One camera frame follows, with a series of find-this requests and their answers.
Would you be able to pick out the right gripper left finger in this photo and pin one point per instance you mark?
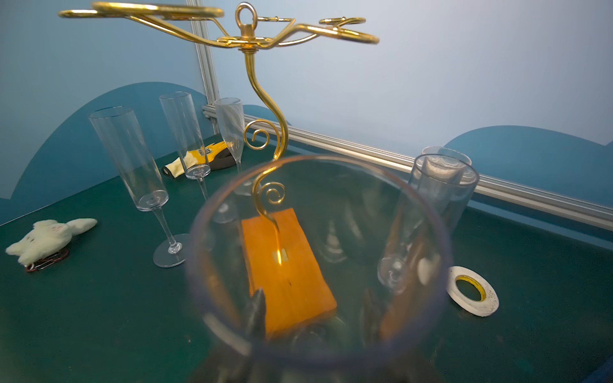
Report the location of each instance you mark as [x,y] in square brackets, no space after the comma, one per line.
[231,361]

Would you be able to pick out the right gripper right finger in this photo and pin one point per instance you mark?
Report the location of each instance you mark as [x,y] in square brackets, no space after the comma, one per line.
[405,366]

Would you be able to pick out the wine glass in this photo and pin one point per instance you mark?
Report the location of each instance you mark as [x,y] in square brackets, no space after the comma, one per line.
[120,133]
[230,117]
[346,209]
[180,113]
[448,165]
[448,201]

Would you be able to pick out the yellow black work glove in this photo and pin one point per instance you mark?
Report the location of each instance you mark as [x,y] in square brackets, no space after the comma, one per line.
[217,157]

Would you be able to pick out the white plush toy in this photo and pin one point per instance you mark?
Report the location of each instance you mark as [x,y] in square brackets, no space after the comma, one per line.
[47,243]

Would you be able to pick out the aluminium frame back bar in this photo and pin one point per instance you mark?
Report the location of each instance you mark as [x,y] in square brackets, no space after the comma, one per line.
[595,215]

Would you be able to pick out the aluminium frame left post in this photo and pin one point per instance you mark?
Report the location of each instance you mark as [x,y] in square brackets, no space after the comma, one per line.
[206,62]

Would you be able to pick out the gold wire glass rack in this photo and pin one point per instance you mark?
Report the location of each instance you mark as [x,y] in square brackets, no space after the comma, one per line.
[280,261]

